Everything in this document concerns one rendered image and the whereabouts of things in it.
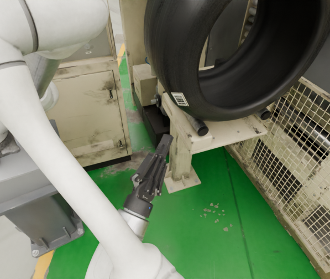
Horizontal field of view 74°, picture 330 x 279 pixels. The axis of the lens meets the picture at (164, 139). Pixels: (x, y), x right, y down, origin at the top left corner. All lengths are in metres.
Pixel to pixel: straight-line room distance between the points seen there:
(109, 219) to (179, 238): 1.18
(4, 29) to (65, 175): 0.26
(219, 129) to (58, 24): 0.73
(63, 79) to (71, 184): 1.00
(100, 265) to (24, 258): 1.20
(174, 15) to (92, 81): 0.86
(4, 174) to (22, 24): 0.68
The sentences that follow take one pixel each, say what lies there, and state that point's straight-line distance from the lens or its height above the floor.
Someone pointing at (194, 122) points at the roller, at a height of 0.92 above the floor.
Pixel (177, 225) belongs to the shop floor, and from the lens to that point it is 1.59.
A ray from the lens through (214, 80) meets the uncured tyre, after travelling 1.06.
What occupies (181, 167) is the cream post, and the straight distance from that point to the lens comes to 1.61.
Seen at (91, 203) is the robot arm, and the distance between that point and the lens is 0.41.
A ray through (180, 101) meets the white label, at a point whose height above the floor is 1.05.
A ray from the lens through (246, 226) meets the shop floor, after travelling 1.68.
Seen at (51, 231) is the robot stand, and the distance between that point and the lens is 1.58.
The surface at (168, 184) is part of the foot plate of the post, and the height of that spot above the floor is 0.01.
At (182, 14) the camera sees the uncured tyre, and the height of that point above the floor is 1.30.
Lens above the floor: 1.46
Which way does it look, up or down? 45 degrees down
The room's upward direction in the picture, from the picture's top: straight up
